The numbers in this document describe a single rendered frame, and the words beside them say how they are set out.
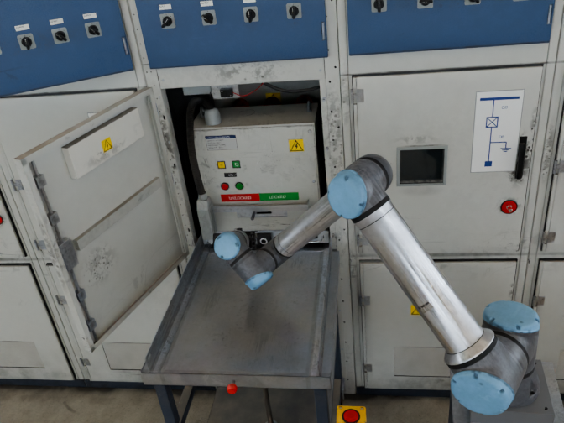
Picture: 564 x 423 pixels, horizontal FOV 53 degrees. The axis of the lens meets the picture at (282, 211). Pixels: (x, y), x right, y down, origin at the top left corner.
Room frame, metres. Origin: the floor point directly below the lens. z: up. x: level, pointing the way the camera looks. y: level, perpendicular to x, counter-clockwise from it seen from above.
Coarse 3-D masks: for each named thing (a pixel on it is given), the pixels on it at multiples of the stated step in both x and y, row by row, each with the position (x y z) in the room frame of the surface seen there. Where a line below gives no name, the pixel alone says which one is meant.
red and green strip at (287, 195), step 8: (288, 192) 1.99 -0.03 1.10; (296, 192) 1.99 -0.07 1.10; (224, 200) 2.04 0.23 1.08; (232, 200) 2.04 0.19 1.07; (240, 200) 2.03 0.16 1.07; (248, 200) 2.02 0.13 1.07; (256, 200) 2.02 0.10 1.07; (264, 200) 2.01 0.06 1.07; (272, 200) 2.01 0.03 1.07; (280, 200) 2.00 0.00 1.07
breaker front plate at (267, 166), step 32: (224, 128) 2.03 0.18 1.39; (256, 128) 2.01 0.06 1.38; (288, 128) 1.99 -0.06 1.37; (224, 160) 2.04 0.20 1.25; (256, 160) 2.01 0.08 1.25; (288, 160) 1.99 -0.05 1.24; (224, 192) 2.04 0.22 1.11; (256, 192) 2.02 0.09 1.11; (224, 224) 2.05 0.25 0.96; (256, 224) 2.02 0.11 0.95; (288, 224) 2.00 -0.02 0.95
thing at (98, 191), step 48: (144, 96) 1.99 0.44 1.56; (48, 144) 1.58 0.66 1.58; (96, 144) 1.74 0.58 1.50; (144, 144) 1.98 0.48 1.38; (48, 192) 1.57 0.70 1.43; (96, 192) 1.72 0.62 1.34; (144, 192) 1.90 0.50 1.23; (48, 240) 1.49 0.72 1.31; (96, 240) 1.67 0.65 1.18; (144, 240) 1.86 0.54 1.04; (96, 288) 1.61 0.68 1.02; (144, 288) 1.81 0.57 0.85; (96, 336) 1.53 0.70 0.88
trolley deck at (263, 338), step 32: (320, 256) 1.89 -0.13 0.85; (224, 288) 1.76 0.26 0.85; (288, 288) 1.71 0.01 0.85; (192, 320) 1.59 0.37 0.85; (224, 320) 1.57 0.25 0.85; (256, 320) 1.55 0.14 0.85; (288, 320) 1.53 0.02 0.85; (192, 352) 1.42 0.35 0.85; (224, 352) 1.41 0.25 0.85; (256, 352) 1.39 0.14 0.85; (288, 352) 1.37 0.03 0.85; (160, 384) 1.35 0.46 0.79; (192, 384) 1.33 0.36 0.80; (224, 384) 1.31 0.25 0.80; (256, 384) 1.29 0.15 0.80; (288, 384) 1.27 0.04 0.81; (320, 384) 1.25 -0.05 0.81
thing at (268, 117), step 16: (224, 112) 2.20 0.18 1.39; (240, 112) 2.18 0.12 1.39; (256, 112) 2.16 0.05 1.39; (272, 112) 2.13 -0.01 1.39; (288, 112) 2.11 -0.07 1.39; (304, 112) 2.09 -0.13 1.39; (208, 128) 2.05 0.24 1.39; (320, 128) 2.17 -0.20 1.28; (320, 144) 2.13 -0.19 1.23; (320, 160) 2.08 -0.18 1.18; (320, 176) 2.03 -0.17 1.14; (320, 192) 1.99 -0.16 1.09
